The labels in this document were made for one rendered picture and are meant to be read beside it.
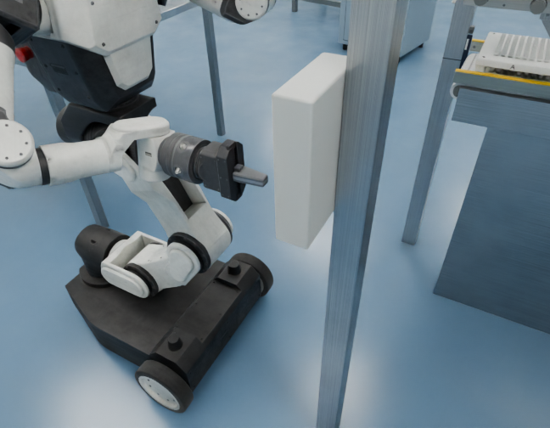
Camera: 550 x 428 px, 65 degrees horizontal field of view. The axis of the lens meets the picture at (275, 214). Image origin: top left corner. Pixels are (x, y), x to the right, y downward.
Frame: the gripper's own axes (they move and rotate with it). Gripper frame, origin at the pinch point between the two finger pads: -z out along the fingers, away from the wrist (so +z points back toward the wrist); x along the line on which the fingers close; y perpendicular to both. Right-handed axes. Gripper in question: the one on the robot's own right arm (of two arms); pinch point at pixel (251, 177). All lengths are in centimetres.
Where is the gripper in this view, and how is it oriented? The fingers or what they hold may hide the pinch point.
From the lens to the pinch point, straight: 79.8
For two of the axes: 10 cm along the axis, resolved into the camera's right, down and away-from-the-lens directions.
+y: -4.7, 5.8, -6.7
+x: 0.2, 7.7, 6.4
